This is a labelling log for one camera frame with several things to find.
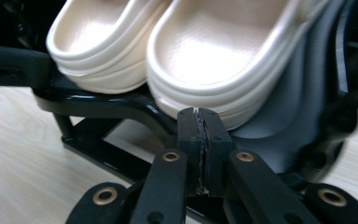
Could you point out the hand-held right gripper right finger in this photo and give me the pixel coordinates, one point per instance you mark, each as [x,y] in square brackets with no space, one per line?
[216,146]

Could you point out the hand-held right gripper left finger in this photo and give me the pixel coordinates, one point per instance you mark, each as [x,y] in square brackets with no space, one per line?
[191,140]

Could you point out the cream perforated clog shoe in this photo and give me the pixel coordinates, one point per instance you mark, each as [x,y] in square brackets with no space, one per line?
[105,62]
[205,56]

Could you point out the dark blurred object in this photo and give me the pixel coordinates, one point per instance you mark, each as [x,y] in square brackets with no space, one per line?
[338,124]

